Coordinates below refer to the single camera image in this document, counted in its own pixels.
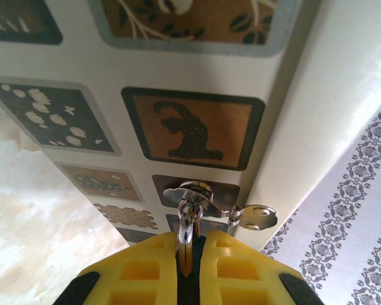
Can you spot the chrome box hasp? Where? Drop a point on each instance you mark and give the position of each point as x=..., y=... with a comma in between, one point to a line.
x=260, y=217

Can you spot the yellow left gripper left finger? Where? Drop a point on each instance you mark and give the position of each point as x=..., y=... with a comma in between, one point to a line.
x=136, y=276

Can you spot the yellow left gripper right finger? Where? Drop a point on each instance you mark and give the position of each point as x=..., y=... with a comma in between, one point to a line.
x=241, y=276

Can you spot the white tin box with pictures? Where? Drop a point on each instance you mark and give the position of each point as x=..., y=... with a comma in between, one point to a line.
x=273, y=127

